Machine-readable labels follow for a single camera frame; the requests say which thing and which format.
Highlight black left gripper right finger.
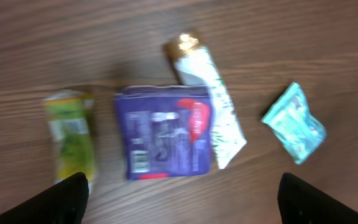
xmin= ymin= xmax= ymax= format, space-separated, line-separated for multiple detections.
xmin=277 ymin=172 xmax=358 ymax=224

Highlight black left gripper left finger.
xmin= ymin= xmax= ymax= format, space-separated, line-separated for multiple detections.
xmin=0 ymin=172 xmax=90 ymax=224

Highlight teal tissue packet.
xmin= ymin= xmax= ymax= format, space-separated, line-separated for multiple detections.
xmin=262 ymin=82 xmax=327 ymax=165

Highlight green yellow snack packet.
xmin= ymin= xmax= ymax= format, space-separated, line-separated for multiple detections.
xmin=43 ymin=90 xmax=97 ymax=192

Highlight purple Carefree pad packet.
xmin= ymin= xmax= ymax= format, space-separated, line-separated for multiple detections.
xmin=114 ymin=86 xmax=213 ymax=180

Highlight white tube gold cap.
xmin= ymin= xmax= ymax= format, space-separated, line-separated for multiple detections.
xmin=165 ymin=30 xmax=247 ymax=169

